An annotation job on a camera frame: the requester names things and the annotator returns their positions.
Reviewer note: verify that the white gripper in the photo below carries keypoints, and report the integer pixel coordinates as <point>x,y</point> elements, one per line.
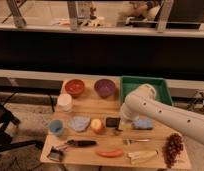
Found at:
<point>126,114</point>

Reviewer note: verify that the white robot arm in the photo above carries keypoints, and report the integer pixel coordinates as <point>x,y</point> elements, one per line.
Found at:
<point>142,100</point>

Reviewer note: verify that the white cup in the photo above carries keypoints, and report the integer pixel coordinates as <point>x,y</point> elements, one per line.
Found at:
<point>65,102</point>

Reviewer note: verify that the blue cup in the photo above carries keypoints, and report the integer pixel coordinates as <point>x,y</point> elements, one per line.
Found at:
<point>56,127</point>

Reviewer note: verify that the blue sponge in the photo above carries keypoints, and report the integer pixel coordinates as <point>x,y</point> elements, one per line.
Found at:
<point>142,124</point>

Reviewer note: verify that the green plastic tray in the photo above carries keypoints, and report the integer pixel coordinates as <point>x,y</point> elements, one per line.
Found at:
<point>130,83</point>

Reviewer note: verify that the silver fork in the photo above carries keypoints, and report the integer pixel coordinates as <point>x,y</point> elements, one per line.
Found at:
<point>131,141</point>

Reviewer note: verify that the purple bowl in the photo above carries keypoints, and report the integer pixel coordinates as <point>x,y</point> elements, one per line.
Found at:
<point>104,87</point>

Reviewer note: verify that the peach apple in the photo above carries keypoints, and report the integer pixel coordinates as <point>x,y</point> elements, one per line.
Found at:
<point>97,126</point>

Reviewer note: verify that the orange carrot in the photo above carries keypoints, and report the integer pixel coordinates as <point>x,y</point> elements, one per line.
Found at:
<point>110,154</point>

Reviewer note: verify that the yellow banana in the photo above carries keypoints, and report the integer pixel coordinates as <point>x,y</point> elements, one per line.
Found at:
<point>141,156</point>

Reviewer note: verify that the grey blue cloth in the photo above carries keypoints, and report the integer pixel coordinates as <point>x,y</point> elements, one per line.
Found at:
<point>79,123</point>

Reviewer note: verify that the dark red grapes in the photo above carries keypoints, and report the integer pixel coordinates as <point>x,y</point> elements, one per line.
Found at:
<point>172,148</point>

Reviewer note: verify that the red bowl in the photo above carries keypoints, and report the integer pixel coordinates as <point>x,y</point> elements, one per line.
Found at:
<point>75,87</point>

